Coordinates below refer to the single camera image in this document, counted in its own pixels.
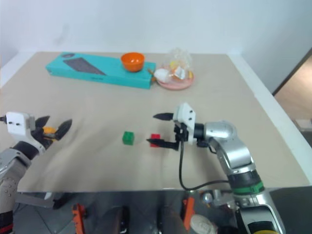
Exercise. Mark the pink plate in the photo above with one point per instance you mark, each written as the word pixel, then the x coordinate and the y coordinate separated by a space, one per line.
pixel 179 84

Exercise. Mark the yellow cube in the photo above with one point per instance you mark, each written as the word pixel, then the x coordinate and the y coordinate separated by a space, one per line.
pixel 49 130

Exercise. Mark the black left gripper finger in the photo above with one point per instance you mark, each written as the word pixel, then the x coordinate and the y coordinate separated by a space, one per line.
pixel 42 121
pixel 64 129

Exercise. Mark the grey metal bracket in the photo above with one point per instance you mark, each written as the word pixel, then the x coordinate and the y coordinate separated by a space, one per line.
pixel 31 198

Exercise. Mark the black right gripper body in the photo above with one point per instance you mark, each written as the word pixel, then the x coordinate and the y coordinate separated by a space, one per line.
pixel 182 133

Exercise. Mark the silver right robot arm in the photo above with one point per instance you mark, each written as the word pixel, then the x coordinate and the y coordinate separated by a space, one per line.
pixel 234 151

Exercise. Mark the orange bowl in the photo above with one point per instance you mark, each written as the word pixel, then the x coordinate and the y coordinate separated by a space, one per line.
pixel 133 62

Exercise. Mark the teal keyboard box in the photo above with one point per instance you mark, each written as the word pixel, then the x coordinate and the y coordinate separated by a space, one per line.
pixel 85 70

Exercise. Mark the beige rounded object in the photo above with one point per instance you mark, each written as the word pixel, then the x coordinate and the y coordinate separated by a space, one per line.
pixel 202 224

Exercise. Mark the orange clamp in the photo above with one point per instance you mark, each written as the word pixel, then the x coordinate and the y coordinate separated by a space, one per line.
pixel 78 217
pixel 189 212

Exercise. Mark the brown wooden door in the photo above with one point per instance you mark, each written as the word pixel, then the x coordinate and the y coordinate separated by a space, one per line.
pixel 296 83

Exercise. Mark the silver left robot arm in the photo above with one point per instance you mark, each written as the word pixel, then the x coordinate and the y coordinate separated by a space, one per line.
pixel 11 170

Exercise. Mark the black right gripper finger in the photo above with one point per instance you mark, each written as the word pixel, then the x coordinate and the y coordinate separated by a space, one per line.
pixel 161 142
pixel 165 116

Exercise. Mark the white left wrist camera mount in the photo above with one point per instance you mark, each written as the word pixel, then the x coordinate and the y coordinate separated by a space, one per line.
pixel 15 123

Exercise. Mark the red cube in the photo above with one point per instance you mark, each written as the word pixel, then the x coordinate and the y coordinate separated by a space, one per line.
pixel 155 137

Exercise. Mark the green cube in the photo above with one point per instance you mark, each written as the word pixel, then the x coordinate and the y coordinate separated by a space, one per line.
pixel 128 138

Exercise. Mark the silver metal joint piece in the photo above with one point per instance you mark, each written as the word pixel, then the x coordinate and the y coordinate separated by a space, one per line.
pixel 217 196

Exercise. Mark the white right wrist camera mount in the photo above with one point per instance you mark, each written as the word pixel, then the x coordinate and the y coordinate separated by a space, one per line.
pixel 187 114

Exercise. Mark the white rounded toy food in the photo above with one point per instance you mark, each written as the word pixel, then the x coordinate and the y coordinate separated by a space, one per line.
pixel 162 74

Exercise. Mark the clear plastic bag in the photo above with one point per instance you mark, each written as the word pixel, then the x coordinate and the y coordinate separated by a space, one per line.
pixel 179 61

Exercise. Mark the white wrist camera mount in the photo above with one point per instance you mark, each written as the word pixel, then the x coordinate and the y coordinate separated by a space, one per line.
pixel 15 123
pixel 187 114

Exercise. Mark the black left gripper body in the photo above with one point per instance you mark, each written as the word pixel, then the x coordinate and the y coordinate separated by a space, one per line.
pixel 41 140

